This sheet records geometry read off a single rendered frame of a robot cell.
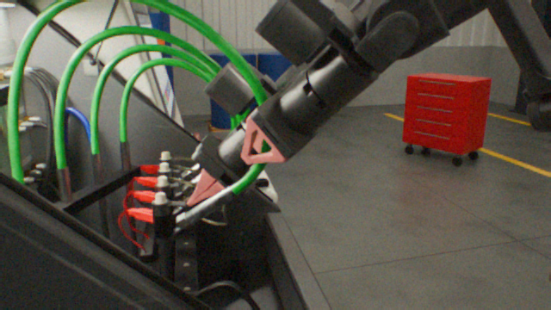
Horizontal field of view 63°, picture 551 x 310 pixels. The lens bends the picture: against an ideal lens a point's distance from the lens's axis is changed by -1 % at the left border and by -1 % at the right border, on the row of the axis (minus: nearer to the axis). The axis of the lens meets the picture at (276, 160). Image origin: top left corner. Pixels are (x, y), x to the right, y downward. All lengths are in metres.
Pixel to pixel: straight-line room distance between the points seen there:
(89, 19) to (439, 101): 4.13
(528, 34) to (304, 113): 0.54
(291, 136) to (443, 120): 4.38
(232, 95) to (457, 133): 4.24
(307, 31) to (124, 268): 0.27
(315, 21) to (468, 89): 4.28
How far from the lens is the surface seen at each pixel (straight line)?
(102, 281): 0.39
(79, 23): 1.05
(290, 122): 0.50
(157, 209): 0.72
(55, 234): 0.38
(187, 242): 0.90
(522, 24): 0.93
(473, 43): 9.18
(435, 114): 4.88
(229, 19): 7.24
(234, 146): 0.65
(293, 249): 0.93
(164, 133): 1.02
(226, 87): 0.63
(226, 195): 0.59
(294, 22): 0.44
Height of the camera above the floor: 1.39
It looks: 17 degrees down
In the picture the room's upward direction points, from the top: straight up
